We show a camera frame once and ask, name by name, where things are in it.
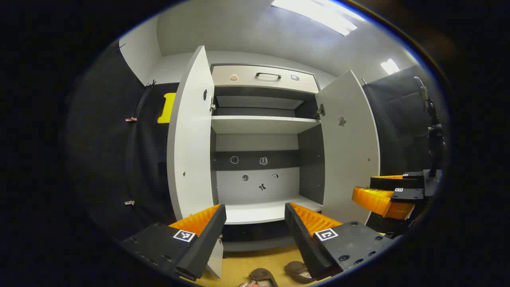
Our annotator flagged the black backdrop cloth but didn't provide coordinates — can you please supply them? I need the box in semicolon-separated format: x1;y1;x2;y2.
66;40;449;240

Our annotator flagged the white shoe cabinet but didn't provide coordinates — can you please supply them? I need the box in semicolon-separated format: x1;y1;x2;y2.
210;63;324;252

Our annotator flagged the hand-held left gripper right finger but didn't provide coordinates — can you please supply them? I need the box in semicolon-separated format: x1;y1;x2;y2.
284;202;395;281

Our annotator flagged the white cabinet door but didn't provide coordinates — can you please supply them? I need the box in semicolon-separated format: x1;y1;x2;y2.
315;71;381;224
167;45;224;279

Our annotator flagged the brown fuzzy shoe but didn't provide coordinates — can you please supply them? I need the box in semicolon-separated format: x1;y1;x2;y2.
239;268;279;287
284;261;319;284

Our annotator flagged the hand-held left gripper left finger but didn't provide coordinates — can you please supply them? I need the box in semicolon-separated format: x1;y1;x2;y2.
120;204;227;281

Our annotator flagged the long ceiling light panel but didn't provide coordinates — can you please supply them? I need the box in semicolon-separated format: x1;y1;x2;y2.
271;0;365;36

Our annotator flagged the small ceiling light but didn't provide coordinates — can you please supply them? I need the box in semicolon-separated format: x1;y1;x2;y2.
381;59;400;75

